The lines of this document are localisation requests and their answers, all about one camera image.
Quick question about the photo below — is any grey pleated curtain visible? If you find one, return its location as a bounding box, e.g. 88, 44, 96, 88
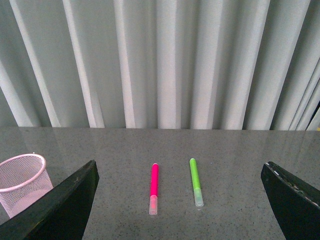
0, 0, 320, 131

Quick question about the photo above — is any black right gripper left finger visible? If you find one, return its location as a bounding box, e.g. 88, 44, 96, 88
0, 160, 100, 240

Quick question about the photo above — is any green pen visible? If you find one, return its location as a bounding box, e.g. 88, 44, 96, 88
189, 158, 204, 208

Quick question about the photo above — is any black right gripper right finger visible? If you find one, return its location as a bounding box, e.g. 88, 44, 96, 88
260, 161, 320, 240

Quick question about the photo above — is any pink pen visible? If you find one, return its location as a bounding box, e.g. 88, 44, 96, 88
149, 163, 159, 216

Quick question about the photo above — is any pink mesh cup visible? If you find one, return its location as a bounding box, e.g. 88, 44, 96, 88
0, 153, 53, 218

